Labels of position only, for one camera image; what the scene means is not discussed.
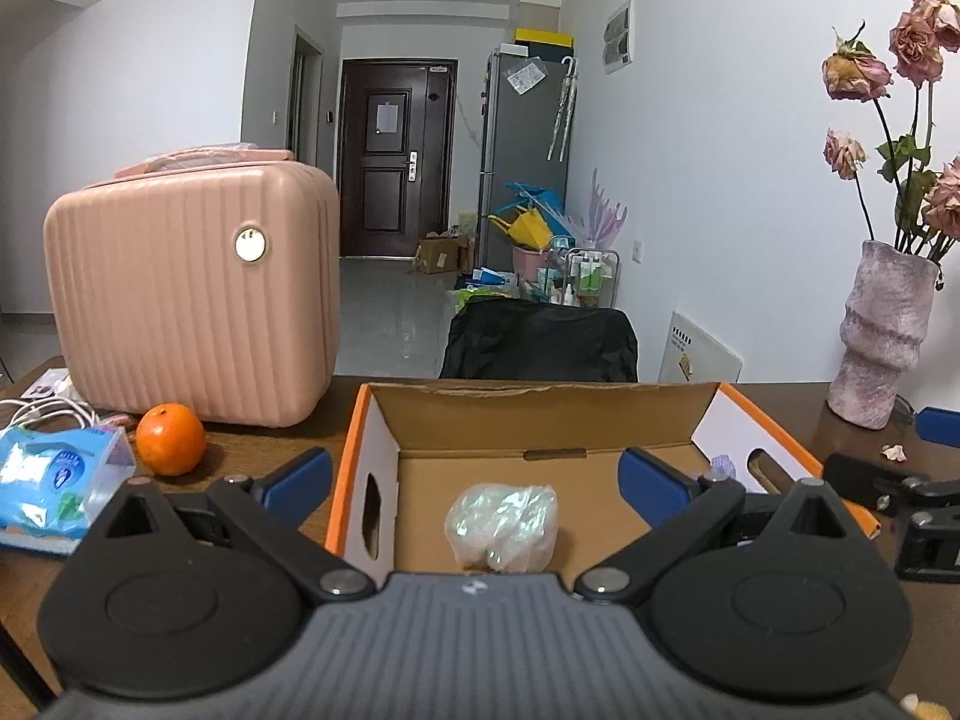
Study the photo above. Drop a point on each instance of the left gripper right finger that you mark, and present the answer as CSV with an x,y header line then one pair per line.
x,y
684,517

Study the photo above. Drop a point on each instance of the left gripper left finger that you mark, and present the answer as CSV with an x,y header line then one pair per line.
x,y
263,516

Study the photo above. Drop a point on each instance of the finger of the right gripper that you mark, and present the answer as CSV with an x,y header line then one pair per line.
x,y
938,426
887,489

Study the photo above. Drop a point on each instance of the lavender fluffy plush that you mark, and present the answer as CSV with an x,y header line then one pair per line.
x,y
723,467

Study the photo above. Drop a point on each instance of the fallen rose petal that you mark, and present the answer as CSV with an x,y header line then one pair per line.
x,y
894,452

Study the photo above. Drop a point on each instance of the orange fruit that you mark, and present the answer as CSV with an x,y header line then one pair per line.
x,y
170,439

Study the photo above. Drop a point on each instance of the purple textured vase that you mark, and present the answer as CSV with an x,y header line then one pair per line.
x,y
886,319

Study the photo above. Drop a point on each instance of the white framed board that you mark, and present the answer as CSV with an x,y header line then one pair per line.
x,y
691,355

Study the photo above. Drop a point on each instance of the orange cardboard box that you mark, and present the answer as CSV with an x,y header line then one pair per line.
x,y
413,448

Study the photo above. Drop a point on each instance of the crumpled clear plastic bag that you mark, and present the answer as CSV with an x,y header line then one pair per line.
x,y
503,529

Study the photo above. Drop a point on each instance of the blue tissue pack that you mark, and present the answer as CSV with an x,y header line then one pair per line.
x,y
54,485

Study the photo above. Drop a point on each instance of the dried pink rose bouquet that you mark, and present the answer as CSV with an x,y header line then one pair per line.
x,y
925,212

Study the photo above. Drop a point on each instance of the pink ribbed suitcase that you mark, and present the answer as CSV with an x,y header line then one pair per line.
x,y
212,281

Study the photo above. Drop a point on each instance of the black chair back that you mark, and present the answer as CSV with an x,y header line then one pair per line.
x,y
495,338

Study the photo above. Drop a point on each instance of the brown cardboard box on floor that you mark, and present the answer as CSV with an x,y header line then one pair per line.
x,y
442,254

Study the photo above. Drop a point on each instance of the yellow bag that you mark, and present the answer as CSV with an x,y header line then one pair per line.
x,y
528,230

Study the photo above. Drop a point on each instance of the dark brown entry door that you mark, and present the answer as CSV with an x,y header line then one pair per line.
x,y
394,160

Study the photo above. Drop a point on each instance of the grey refrigerator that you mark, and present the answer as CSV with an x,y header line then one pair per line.
x,y
523,93

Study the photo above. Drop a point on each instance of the wire rack with bottles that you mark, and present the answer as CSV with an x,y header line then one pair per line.
x,y
589,277

